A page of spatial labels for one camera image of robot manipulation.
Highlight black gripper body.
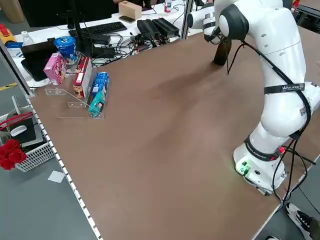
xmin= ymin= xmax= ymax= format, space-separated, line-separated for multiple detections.
xmin=203 ymin=26 xmax=227 ymax=46

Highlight dark glass wine bottle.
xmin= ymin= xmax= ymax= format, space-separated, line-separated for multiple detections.
xmin=212 ymin=41 xmax=232 ymax=67

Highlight clear water bottle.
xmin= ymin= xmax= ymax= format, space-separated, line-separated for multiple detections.
xmin=20 ymin=30 xmax=35 ymax=47

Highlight black power supply brick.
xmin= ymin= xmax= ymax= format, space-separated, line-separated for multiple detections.
xmin=152 ymin=17 xmax=181 ymax=37
xmin=136 ymin=18 xmax=161 ymax=39

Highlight dark smartphone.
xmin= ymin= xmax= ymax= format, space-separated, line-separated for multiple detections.
xmin=118 ymin=15 xmax=137 ymax=24

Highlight brown cardboard box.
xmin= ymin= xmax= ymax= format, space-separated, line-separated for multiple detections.
xmin=117 ymin=0 xmax=143 ymax=20

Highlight black keyboard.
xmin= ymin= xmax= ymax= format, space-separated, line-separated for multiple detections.
xmin=68 ymin=21 xmax=128 ymax=39

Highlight blue cookie box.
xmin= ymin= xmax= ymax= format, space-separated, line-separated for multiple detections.
xmin=90 ymin=71 xmax=111 ymax=100

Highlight teal snack box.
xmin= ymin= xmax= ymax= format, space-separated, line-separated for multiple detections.
xmin=87 ymin=90 xmax=109 ymax=119

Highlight red snack box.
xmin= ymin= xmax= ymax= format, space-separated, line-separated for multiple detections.
xmin=72 ymin=56 xmax=93 ymax=99

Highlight clear acrylic stepped stand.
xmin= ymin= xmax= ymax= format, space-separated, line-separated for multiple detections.
xmin=44 ymin=51 xmax=106 ymax=121

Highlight pink snack box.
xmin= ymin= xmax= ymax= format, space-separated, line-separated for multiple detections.
xmin=42 ymin=52 xmax=68 ymax=86

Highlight black computer monitor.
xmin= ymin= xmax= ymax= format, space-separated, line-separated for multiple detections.
xmin=18 ymin=0 xmax=112 ymax=44

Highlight black laptop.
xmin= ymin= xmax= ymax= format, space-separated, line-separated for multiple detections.
xmin=20 ymin=39 xmax=60 ymax=82

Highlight person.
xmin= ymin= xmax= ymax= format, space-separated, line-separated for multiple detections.
xmin=264 ymin=202 xmax=320 ymax=240

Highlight blue and white box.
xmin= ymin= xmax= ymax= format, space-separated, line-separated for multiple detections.
xmin=4 ymin=40 xmax=25 ymax=59

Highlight brown cardboard roll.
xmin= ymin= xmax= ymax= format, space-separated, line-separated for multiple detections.
xmin=0 ymin=0 xmax=26 ymax=24

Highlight black mouse mat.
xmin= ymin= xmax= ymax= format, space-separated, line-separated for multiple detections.
xmin=8 ymin=117 xmax=39 ymax=145

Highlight white paper sheet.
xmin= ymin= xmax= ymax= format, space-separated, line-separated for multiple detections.
xmin=47 ymin=170 xmax=67 ymax=184

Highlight white plastic basket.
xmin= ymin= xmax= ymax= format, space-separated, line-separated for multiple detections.
xmin=0 ymin=112 xmax=57 ymax=173

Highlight white computer mouse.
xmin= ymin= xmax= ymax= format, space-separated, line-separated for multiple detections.
xmin=10 ymin=125 xmax=28 ymax=138

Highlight red rose bouquet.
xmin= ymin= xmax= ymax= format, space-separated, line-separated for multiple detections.
xmin=0 ymin=139 xmax=28 ymax=171

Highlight aluminium frame post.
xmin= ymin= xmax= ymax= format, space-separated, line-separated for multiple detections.
xmin=0 ymin=40 xmax=37 ymax=98
xmin=181 ymin=0 xmax=195 ymax=41

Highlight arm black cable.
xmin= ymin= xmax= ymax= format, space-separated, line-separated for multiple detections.
xmin=225 ymin=41 xmax=316 ymax=202

